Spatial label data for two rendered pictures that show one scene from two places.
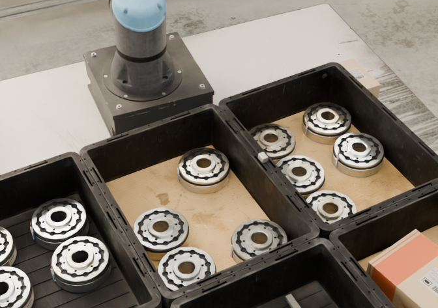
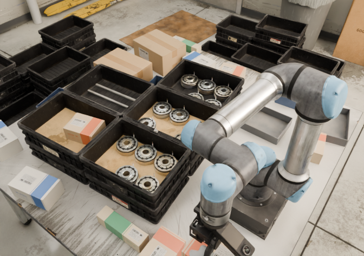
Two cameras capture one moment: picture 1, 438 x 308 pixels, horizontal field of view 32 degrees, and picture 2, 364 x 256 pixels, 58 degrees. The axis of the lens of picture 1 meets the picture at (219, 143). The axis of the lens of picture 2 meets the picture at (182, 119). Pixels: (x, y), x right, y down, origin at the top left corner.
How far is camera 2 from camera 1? 2.09 m
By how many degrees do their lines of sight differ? 89
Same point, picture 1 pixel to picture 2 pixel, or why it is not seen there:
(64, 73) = (307, 202)
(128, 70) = not seen: hidden behind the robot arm
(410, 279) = (89, 120)
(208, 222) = (168, 130)
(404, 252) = (93, 127)
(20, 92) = not seen: hidden behind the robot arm
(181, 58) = (248, 208)
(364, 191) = (118, 164)
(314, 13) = not seen: outside the picture
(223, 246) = (158, 124)
